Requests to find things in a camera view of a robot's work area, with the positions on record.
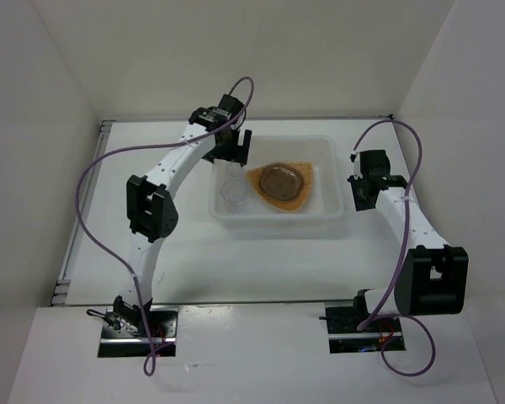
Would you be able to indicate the orange woven triangular plate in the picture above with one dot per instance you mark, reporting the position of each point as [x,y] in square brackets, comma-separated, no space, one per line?
[292,206]

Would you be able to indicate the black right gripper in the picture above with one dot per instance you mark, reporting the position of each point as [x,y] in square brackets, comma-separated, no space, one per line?
[358,204]

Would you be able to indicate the clear glass dish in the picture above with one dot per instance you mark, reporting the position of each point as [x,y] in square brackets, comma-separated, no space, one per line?
[281,181]

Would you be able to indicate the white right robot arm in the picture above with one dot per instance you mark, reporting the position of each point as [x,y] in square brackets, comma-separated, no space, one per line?
[430,275]

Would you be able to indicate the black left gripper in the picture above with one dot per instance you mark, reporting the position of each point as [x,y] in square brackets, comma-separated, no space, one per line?
[237,154]

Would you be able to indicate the clear plastic cup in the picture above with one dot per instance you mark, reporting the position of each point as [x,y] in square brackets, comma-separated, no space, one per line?
[234,172]
[234,194]

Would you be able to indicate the translucent white plastic bin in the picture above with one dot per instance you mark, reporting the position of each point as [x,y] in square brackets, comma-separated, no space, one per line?
[325,204]

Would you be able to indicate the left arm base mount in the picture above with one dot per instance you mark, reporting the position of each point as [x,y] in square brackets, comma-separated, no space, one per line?
[119,339]

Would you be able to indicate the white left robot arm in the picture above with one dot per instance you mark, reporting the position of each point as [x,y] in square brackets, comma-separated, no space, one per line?
[211,134]

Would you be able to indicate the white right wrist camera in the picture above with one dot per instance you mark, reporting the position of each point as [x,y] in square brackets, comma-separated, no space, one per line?
[355,160]

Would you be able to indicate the clear plastic cup front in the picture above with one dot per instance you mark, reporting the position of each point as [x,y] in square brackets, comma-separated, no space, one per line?
[234,194]

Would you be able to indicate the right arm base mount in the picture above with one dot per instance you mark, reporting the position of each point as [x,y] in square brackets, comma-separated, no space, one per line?
[341,319]

